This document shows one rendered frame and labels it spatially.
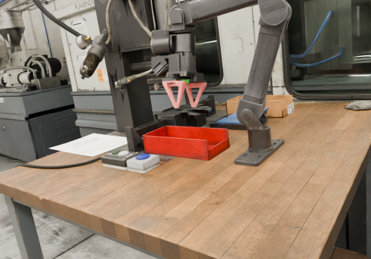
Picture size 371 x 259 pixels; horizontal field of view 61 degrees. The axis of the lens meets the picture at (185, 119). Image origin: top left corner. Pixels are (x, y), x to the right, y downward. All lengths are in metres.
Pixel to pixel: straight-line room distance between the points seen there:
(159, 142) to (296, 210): 0.50
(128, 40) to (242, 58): 0.72
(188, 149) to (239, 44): 0.96
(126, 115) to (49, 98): 2.93
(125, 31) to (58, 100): 3.09
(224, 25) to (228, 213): 1.33
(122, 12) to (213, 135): 0.60
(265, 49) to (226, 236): 0.47
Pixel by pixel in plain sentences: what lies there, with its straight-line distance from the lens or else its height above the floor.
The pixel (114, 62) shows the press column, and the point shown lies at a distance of 1.34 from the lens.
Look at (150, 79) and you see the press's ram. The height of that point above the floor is 1.12.
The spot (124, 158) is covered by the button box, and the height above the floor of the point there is 0.93.
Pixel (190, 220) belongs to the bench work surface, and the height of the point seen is 0.90.
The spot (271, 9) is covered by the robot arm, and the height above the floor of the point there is 1.27.
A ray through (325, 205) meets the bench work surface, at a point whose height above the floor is 0.90.
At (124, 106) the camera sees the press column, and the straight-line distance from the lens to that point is 1.35.
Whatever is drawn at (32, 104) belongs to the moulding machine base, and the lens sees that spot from 4.15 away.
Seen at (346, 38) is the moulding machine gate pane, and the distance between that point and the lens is 1.52.
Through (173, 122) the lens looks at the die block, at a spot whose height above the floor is 0.96.
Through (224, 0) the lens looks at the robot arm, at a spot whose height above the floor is 1.32.
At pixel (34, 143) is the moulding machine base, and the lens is 4.20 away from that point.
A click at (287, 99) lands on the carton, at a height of 0.95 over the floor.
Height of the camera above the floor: 1.21
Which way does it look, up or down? 12 degrees down
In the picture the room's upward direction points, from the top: 8 degrees counter-clockwise
